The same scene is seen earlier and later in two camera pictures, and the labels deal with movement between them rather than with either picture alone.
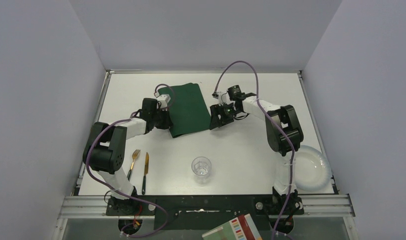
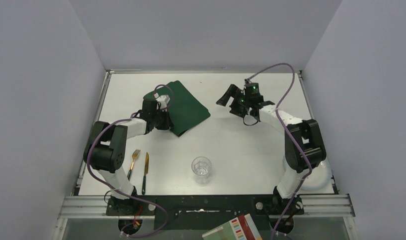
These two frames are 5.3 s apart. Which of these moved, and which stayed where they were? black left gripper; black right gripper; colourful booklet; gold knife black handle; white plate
Moved: black right gripper
Stayed: white plate; colourful booklet; black left gripper; gold knife black handle
